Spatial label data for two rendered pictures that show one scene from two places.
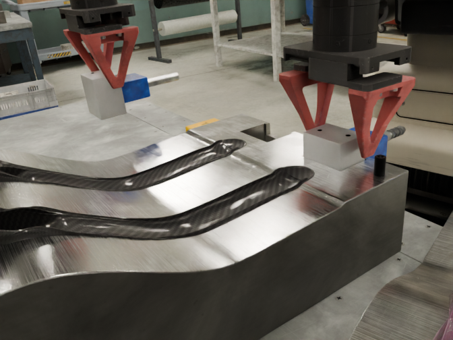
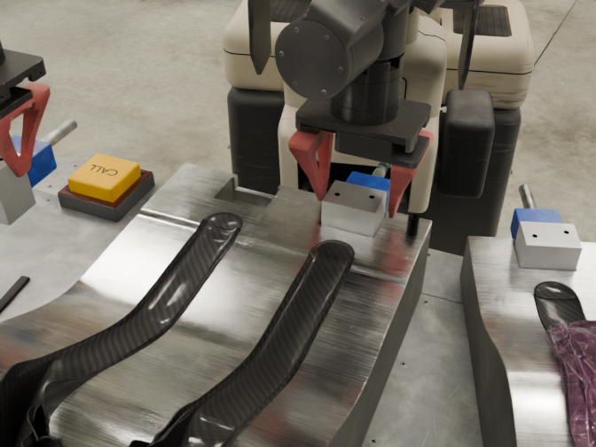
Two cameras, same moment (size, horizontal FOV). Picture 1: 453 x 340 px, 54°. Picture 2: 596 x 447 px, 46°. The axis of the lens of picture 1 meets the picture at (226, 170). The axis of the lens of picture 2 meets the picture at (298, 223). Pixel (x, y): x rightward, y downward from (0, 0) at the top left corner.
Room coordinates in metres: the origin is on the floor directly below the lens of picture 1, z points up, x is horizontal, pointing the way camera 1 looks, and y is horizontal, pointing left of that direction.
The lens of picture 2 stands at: (0.02, 0.23, 1.28)
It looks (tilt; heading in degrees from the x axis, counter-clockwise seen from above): 38 degrees down; 325
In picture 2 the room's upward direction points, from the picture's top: straight up
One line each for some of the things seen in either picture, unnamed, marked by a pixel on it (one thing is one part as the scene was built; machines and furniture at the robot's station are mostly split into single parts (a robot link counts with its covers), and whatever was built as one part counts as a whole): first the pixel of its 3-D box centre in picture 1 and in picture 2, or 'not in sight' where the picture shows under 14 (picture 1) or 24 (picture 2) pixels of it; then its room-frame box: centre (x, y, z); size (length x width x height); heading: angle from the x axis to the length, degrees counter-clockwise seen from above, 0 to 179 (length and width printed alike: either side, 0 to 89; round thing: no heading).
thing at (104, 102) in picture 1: (135, 86); (28, 156); (0.61, 0.11, 0.93); 0.13 x 0.05 x 0.05; 122
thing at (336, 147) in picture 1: (364, 144); (368, 192); (0.43, -0.15, 0.89); 0.13 x 0.05 x 0.05; 122
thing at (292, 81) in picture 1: (325, 98); (337, 158); (0.43, -0.11, 0.95); 0.07 x 0.07 x 0.09; 32
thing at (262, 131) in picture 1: (268, 146); (249, 207); (0.50, -0.05, 0.87); 0.05 x 0.05 x 0.04; 32
